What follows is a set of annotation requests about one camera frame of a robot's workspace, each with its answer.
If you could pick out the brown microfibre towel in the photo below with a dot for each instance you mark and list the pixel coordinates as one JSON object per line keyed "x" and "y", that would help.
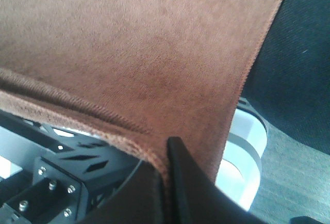
{"x": 133, "y": 72}

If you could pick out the black fabric table cover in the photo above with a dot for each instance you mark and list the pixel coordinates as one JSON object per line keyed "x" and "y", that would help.
{"x": 288, "y": 86}

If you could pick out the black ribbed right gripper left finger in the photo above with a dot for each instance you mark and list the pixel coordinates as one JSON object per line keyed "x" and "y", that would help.
{"x": 138, "y": 200}

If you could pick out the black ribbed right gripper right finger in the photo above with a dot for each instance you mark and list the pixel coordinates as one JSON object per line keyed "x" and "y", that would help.
{"x": 195, "y": 198}

